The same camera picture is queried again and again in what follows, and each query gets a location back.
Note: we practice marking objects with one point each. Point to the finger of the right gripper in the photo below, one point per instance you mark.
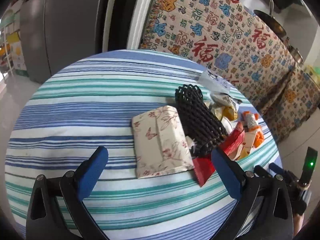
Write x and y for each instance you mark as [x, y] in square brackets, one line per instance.
[261, 172]
[276, 169]

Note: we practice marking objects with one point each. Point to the yellow white snack wrapper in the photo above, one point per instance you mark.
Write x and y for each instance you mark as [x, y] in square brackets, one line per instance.
[225, 105]

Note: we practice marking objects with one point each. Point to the floral tissue pack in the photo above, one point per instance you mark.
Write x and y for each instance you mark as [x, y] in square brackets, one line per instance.
[160, 144]

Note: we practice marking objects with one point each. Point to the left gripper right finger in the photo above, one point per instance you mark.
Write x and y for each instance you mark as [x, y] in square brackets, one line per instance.
[230, 173]

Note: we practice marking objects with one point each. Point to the black wok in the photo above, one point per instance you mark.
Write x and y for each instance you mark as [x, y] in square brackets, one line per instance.
[270, 21]

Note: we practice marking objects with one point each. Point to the grey refrigerator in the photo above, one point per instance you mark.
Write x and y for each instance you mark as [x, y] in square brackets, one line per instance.
[57, 33]

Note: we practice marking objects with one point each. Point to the person's right hand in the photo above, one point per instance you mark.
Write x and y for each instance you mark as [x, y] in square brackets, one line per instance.
[297, 223]

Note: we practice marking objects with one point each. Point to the yellow green container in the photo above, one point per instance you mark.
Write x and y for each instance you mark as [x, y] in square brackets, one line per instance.
[314, 73]

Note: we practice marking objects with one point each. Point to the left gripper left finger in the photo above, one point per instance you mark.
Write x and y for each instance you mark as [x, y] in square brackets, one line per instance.
[89, 171]

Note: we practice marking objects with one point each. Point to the steel pot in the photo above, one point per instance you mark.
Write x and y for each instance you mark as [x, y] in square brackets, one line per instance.
[294, 51]

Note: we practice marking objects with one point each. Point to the small orange white wrapper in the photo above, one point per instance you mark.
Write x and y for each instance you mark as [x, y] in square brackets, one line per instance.
[251, 120]

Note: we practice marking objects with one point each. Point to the black foam fruit net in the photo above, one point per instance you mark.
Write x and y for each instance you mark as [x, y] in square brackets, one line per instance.
[198, 122]

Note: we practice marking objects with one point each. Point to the red snack wrapper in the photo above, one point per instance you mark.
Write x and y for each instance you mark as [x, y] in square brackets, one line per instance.
[203, 166]

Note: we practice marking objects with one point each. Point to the patterned Chinese character blanket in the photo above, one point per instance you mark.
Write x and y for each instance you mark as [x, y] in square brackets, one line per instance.
[222, 35]

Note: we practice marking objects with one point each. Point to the white storage rack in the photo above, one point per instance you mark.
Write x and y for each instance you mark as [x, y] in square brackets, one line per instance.
[10, 29]

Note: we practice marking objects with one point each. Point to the yellow cardboard box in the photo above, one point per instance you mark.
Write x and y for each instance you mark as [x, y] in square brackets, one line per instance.
[17, 54]

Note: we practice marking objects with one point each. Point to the striped blue green tablecloth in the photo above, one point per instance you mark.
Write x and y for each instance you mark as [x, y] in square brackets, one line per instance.
[91, 103]

